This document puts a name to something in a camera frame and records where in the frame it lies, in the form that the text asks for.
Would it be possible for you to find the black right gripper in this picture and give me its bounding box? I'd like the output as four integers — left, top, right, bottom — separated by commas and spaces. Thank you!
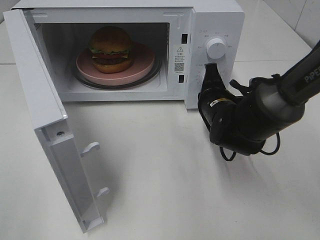
197, 63, 243, 133

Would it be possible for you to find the white timer knob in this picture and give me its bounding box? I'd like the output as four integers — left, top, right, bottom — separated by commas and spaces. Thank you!
197, 72, 205, 88

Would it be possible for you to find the pink round plate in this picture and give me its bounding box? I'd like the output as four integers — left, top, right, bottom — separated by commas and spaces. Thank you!
75, 42, 156, 87

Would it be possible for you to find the burger with lettuce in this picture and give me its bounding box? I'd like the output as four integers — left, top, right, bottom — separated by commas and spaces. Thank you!
88, 26, 133, 74

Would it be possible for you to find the white microwave door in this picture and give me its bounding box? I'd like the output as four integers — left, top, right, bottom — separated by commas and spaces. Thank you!
3, 9, 104, 233

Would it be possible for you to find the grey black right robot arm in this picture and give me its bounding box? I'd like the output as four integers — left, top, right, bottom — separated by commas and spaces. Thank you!
197, 45, 320, 156

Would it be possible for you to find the upper white power knob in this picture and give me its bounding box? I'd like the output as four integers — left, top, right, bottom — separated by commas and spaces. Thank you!
205, 36, 227, 59

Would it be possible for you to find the white warning label sticker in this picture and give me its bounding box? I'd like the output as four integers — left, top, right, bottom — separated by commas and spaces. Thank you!
173, 44, 187, 74

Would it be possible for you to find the glass microwave turntable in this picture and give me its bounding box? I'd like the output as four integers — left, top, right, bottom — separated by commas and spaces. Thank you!
72, 59, 162, 91

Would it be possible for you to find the white microwave oven body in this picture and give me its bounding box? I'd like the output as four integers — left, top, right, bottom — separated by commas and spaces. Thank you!
9, 0, 245, 109

